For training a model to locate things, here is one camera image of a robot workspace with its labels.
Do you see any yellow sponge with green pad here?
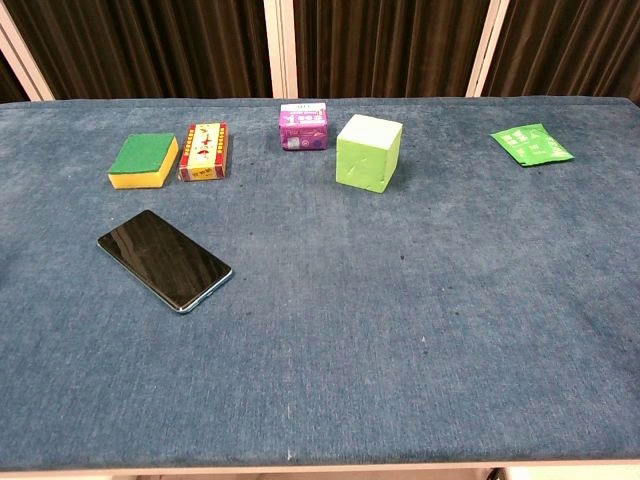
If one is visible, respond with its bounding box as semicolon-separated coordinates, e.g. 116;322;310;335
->
107;133;180;191

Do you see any red and yellow card box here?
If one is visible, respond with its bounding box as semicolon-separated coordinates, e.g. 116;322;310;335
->
178;122;230;183

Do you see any blue fabric table cover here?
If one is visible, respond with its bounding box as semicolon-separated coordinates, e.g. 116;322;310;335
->
0;95;640;473

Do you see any green foil sachet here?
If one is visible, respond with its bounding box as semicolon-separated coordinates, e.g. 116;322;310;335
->
489;123;576;169

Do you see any purple tissue pack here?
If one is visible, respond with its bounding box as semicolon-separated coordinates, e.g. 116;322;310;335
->
278;102;330;151

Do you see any white frame post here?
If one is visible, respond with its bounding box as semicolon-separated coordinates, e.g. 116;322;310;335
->
262;0;300;100
0;0;56;102
465;0;512;98

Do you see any dark brown curtain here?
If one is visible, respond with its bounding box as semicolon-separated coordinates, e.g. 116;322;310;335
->
0;0;640;104

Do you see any light green foam cube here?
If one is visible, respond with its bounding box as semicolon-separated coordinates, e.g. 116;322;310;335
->
335;113;404;194

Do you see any black smartphone with blue frame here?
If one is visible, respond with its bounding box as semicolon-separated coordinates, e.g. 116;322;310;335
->
96;209;234;315

